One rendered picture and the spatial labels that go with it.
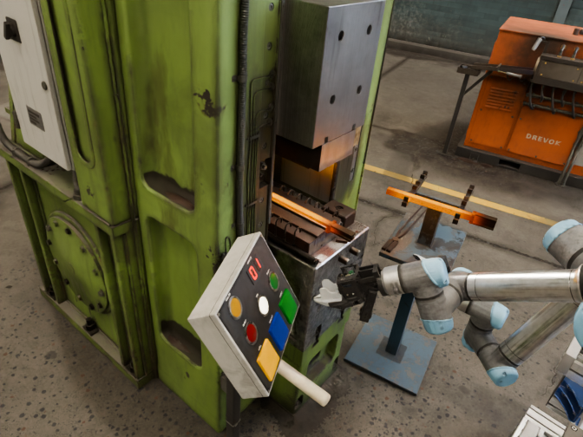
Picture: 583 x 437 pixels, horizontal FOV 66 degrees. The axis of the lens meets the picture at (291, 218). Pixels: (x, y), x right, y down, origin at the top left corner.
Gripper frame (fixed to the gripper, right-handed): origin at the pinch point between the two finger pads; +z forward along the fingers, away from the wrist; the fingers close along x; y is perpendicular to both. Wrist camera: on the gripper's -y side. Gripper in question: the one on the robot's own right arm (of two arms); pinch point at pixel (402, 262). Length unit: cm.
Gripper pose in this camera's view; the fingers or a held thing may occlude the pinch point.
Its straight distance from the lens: 159.2
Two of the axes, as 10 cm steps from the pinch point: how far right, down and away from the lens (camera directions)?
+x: 6.3, -3.9, 6.7
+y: -0.8, 8.3, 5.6
